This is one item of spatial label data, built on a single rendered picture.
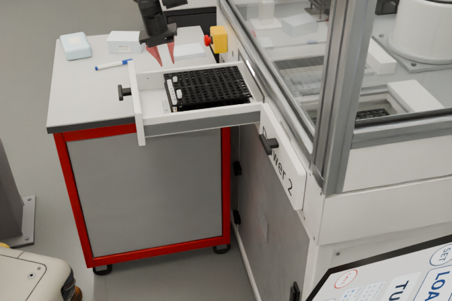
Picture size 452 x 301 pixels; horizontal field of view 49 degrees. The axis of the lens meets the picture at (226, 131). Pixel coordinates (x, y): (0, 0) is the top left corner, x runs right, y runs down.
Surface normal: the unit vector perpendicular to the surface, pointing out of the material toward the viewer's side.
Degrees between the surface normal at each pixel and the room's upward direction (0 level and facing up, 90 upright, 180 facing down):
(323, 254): 90
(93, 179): 90
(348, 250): 90
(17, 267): 0
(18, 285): 0
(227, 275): 0
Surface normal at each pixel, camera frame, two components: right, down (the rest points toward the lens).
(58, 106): 0.00, -0.81
